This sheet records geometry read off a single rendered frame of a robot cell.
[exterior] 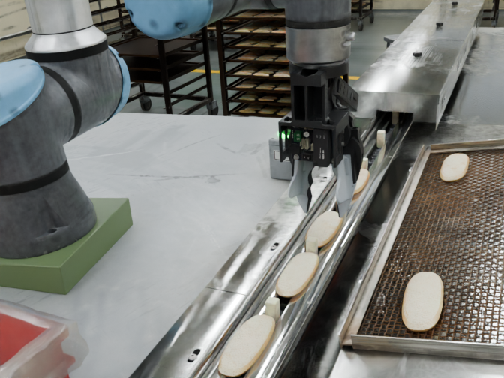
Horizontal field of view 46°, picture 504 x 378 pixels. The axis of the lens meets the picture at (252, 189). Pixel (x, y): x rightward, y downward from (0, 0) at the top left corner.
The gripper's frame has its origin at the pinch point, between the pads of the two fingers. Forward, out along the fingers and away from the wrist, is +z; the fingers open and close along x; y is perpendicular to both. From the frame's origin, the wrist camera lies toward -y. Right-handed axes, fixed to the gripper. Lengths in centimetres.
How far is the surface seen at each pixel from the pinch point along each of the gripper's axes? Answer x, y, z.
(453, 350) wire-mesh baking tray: 19.4, 27.2, -2.0
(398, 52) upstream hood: -5, -80, -3
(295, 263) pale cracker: -0.5, 10.9, 3.0
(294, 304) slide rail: 1.7, 17.8, 4.0
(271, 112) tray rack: -100, -227, 67
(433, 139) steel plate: 8.5, -46.9, 7.2
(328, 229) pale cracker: 0.8, 1.4, 3.0
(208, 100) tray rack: -161, -269, 76
